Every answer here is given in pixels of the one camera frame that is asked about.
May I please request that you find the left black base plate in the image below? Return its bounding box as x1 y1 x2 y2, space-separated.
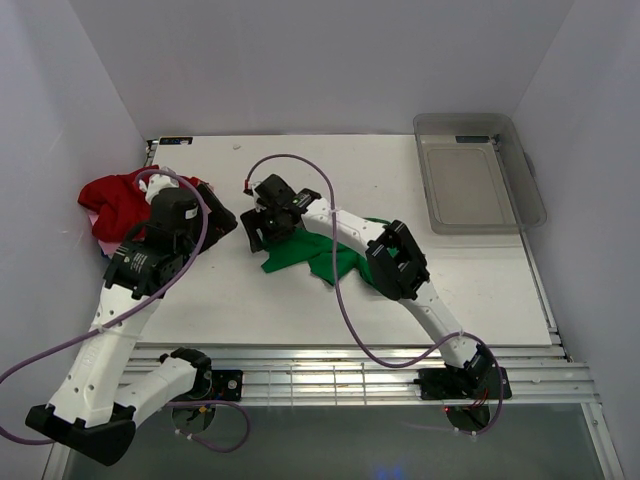
204 370 244 402

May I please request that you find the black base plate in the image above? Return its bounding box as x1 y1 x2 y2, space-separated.
413 367 513 400
204 370 244 402

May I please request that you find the green t shirt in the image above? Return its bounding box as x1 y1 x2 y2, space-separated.
260 227 378 290

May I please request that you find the blue label sticker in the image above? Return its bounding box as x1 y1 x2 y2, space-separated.
158 137 193 146

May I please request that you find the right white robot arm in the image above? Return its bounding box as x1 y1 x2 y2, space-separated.
241 174 510 400

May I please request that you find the red t shirt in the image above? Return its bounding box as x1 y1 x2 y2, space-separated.
78 166 190 243

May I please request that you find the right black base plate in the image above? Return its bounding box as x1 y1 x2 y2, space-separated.
413 367 513 400

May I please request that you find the grey plastic bin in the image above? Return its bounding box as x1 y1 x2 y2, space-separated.
413 113 547 235

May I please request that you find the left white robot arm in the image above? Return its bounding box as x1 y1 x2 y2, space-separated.
25 183 237 466

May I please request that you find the aluminium frame rail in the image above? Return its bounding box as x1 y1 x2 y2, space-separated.
63 344 601 409

